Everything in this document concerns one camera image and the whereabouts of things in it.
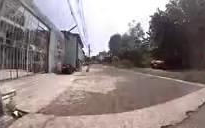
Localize grey asphalt road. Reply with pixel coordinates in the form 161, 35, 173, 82
0, 63, 205, 128

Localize dark car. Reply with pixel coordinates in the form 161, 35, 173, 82
61, 63, 77, 75

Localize grey building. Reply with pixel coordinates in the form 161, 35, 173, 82
60, 29, 86, 69

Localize orange vehicle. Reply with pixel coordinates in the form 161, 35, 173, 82
150, 59, 167, 70

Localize row of trees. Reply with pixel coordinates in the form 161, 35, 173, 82
107, 0, 205, 70

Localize building with metal fence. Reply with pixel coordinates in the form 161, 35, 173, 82
0, 0, 66, 82

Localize overhead wires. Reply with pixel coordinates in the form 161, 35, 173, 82
66, 0, 91, 48

